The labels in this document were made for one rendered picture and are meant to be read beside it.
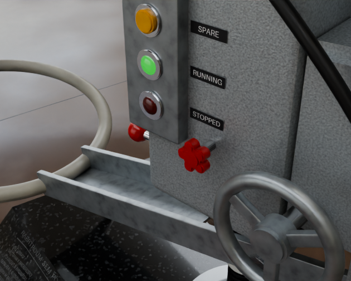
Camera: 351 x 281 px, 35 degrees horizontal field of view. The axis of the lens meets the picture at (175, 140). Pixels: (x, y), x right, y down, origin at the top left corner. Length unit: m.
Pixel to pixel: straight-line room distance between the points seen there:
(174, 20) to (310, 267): 0.34
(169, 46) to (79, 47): 3.37
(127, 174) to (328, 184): 0.56
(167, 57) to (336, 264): 0.27
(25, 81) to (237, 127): 3.02
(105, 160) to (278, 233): 0.60
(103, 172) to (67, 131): 1.89
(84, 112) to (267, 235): 2.65
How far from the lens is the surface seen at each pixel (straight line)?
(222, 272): 1.02
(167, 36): 0.59
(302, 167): 0.59
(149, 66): 0.61
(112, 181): 1.08
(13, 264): 1.18
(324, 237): 0.53
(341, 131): 0.54
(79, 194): 1.01
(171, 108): 0.63
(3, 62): 1.45
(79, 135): 2.97
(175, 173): 0.70
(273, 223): 0.56
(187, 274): 1.05
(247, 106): 0.58
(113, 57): 3.77
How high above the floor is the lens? 1.59
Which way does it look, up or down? 34 degrees down
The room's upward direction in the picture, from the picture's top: 1 degrees counter-clockwise
